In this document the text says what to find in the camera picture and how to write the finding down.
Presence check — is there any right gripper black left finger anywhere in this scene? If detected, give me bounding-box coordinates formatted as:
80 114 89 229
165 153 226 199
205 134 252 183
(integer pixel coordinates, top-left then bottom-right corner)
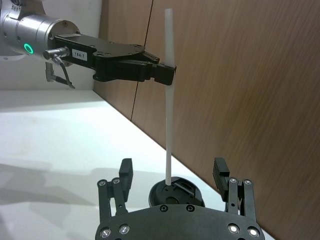
96 158 135 224

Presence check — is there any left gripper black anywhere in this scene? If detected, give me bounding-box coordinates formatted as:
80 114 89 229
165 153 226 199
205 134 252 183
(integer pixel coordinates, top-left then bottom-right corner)
49 33 178 87

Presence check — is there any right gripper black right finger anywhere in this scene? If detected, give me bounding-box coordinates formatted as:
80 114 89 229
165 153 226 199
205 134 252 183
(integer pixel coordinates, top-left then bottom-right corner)
212 157 258 222

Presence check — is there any white plastic straw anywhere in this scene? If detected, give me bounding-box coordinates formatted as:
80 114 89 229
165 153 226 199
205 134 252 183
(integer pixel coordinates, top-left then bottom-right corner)
163 8 176 187

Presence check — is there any dark cable with silver plug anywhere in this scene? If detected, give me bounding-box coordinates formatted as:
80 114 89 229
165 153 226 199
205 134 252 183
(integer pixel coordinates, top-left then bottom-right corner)
42 47 76 90

